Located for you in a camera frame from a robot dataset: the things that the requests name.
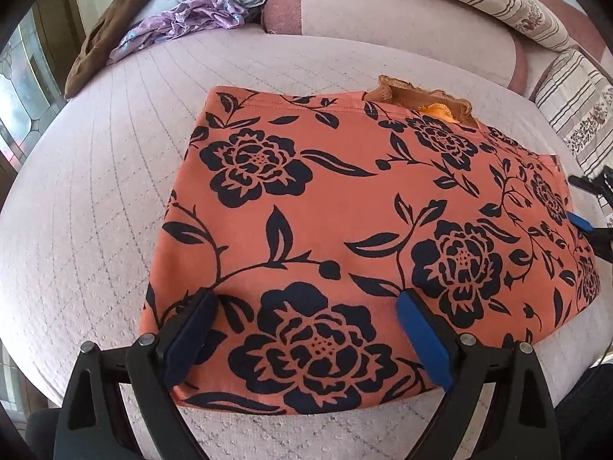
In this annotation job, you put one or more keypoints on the brown garment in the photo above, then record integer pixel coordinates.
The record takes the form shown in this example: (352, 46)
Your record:
(105, 33)

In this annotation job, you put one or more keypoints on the orange floral long-sleeve shirt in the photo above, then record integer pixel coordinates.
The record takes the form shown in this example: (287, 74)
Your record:
(335, 201)

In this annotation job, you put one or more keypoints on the purple crumpled garment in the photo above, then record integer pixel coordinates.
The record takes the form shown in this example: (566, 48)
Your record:
(191, 17)

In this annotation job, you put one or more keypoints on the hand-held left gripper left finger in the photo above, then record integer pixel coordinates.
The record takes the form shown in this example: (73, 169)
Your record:
(191, 335)

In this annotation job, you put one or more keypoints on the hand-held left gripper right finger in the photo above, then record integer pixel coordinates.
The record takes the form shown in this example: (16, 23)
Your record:
(426, 340)

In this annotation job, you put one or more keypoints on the pink quilted corner cushion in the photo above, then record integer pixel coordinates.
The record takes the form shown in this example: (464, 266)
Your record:
(570, 14)

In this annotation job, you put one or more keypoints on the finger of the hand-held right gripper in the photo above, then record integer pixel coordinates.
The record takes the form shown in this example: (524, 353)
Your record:
(580, 223)
(607, 187)

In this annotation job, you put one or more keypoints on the pale quilted bed cover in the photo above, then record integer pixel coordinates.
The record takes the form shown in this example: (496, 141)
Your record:
(96, 177)

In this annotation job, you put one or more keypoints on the person's dark trousers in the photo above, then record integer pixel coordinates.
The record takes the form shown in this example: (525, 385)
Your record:
(584, 407)

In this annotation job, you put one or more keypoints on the stained glass window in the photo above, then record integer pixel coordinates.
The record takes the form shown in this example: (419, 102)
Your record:
(24, 91)

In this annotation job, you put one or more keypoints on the striped floral flat pillow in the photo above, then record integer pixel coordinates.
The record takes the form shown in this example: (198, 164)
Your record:
(574, 100)

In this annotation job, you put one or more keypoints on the pink quilted backrest cushion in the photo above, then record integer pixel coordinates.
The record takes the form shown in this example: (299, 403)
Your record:
(383, 19)

